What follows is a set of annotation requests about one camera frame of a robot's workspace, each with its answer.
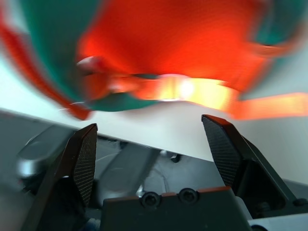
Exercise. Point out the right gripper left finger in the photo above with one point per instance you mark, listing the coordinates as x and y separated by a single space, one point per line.
72 173

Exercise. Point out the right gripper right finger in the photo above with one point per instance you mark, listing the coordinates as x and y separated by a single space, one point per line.
240 163

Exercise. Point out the orange teal backpack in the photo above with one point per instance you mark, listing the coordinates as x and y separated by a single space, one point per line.
168 36

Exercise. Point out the dark grey left robot leg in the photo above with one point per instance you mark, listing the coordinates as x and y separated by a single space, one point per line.
36 154

